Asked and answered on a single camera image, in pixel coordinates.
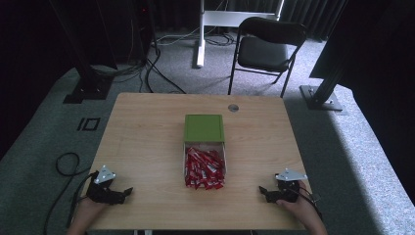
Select white desk frame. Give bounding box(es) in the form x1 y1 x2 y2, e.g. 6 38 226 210
196 0 286 69

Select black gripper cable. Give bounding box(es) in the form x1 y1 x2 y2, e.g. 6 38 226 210
66 171 100 229
292 185 324 220

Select green box sleeve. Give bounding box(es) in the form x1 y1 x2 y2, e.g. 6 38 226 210
183 114 226 144

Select black folding chair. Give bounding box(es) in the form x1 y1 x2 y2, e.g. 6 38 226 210
227 16 308 99

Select black metal stand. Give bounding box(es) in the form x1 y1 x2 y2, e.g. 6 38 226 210
48 0 115 105
299 0 363 113

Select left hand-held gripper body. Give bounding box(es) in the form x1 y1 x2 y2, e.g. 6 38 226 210
85 164 127 206

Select black looped floor cable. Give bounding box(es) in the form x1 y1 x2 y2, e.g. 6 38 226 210
43 152 93 235

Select person's left hand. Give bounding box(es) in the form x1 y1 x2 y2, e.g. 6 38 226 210
77 195 109 220

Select person's right hand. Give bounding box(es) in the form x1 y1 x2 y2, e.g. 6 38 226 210
275 180 317 223

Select pile of red packets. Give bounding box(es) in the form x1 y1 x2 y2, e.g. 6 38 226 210
184 146 226 191

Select white floor cables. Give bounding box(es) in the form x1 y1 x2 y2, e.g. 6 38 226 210
155 25 237 47

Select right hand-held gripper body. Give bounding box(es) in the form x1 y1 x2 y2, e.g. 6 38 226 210
265 167 309 204

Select dark curtain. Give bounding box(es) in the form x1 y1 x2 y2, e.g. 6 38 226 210
153 0 347 41

